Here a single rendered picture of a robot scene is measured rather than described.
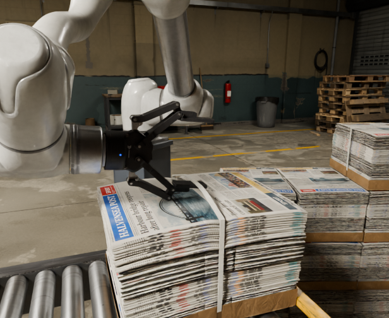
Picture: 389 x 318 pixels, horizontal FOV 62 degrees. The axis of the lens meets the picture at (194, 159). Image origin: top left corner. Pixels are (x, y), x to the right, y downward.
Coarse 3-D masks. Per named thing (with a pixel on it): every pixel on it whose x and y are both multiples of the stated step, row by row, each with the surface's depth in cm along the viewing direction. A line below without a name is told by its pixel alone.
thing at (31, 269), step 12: (96, 252) 92; (24, 264) 86; (36, 264) 86; (48, 264) 86; (60, 264) 86; (72, 264) 86; (84, 264) 87; (0, 276) 81; (12, 276) 81; (60, 276) 86; (84, 276) 88; (0, 288) 81; (60, 288) 86; (84, 288) 89; (0, 300) 82; (60, 300) 87; (84, 300) 90; (24, 312) 84
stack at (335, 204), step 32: (288, 192) 131; (320, 192) 131; (352, 192) 131; (384, 192) 132; (320, 224) 134; (352, 224) 135; (384, 224) 135; (320, 256) 137; (352, 256) 138; (384, 256) 138
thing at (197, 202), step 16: (176, 192) 72; (192, 192) 72; (192, 208) 63; (208, 208) 63; (224, 208) 63; (208, 224) 57; (208, 240) 58; (224, 240) 60; (208, 256) 59; (224, 256) 60; (208, 272) 60; (224, 272) 61; (208, 288) 61; (224, 288) 63; (208, 304) 62; (224, 304) 63
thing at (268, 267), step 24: (216, 192) 72; (240, 192) 72; (264, 192) 73; (240, 216) 59; (264, 216) 61; (288, 216) 63; (240, 240) 60; (264, 240) 63; (288, 240) 65; (240, 264) 62; (264, 264) 64; (288, 264) 67; (240, 288) 64; (264, 288) 66; (288, 288) 68
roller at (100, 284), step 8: (96, 264) 86; (104, 264) 87; (88, 272) 86; (96, 272) 83; (104, 272) 83; (96, 280) 79; (104, 280) 80; (96, 288) 77; (104, 288) 76; (96, 296) 74; (104, 296) 74; (112, 296) 76; (96, 304) 72; (104, 304) 71; (112, 304) 72; (96, 312) 69; (104, 312) 68; (112, 312) 69
